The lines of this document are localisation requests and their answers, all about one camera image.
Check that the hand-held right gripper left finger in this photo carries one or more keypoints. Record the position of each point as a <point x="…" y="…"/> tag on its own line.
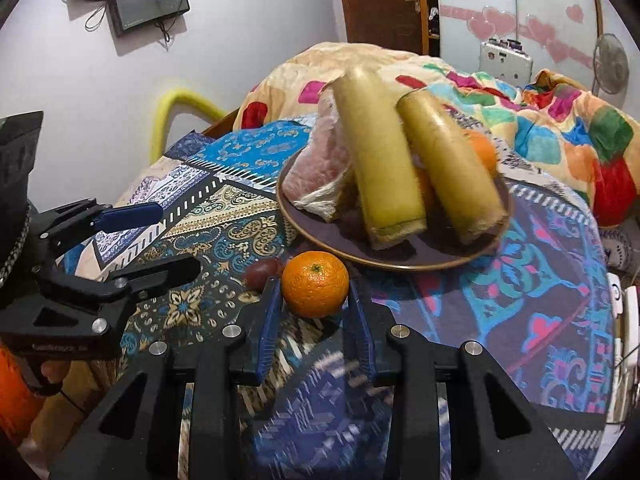
<point x="266" y="330"/>

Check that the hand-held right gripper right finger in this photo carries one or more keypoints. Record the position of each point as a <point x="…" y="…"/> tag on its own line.
<point x="361" y="340"/>

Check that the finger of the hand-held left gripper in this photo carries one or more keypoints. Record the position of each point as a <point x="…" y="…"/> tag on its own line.
<point x="160" y="272"/>
<point x="130" y="216"/>

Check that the small orange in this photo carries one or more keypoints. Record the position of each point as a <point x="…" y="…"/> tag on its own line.
<point x="315" y="285"/>

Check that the dark purple round plate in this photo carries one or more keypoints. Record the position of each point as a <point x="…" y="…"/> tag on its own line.
<point x="435" y="252"/>

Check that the pink pomelo wedge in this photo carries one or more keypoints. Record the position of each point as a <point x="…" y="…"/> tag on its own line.
<point x="320" y="160"/>

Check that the long sugarcane piece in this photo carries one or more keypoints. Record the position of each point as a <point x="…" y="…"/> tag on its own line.
<point x="380" y="160"/>

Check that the short sugarcane piece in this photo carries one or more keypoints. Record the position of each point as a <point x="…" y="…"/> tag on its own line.
<point x="455" y="170"/>

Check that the small dark fruit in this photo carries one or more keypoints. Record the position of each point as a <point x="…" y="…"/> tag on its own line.
<point x="260" y="274"/>

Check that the yellow foam tube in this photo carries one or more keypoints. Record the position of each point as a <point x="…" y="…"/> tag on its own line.
<point x="185" y="97"/>

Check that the wooden cabinet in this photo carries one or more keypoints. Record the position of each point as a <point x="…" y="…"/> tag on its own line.
<point x="75" y="410"/>

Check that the blue patterned bed sheet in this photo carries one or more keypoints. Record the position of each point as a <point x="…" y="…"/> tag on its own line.
<point x="525" y="285"/>

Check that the orange cloth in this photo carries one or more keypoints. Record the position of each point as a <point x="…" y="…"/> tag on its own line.
<point x="17" y="390"/>

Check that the small black monitor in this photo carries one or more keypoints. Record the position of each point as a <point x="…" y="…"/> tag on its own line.
<point x="150" y="5"/>

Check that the grey printed pillow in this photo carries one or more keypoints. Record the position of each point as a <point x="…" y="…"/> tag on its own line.
<point x="620" y="245"/>

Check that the colourful patchwork blanket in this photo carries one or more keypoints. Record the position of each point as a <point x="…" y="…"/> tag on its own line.
<point x="550" y="125"/>

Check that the white case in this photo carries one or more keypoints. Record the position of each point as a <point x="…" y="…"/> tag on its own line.
<point x="505" y="62"/>

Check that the brown wooden door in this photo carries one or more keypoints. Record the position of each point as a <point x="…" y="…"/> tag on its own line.
<point x="380" y="0"/>

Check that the open wardrobe shelves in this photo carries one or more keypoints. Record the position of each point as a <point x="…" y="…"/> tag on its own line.
<point x="431" y="10"/>

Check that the standing fan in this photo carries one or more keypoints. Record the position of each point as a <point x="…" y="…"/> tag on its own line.
<point x="611" y="62"/>

